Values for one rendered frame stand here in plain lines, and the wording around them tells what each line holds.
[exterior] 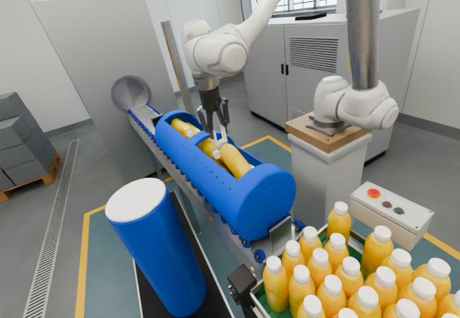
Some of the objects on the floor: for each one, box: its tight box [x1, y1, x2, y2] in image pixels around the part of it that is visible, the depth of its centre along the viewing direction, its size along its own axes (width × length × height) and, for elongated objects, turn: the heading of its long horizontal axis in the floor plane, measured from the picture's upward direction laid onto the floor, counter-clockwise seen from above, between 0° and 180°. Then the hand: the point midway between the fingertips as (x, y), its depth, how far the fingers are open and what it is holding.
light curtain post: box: [160, 20, 196, 118], centre depth 216 cm, size 6×6×170 cm
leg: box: [142, 140, 166, 183], centre depth 268 cm, size 6×6×63 cm
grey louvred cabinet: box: [244, 8, 420, 167], centre depth 298 cm, size 54×215×145 cm, turn 42°
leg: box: [176, 183, 201, 236], centre depth 194 cm, size 6×6×63 cm
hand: (219, 136), depth 92 cm, fingers closed on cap, 4 cm apart
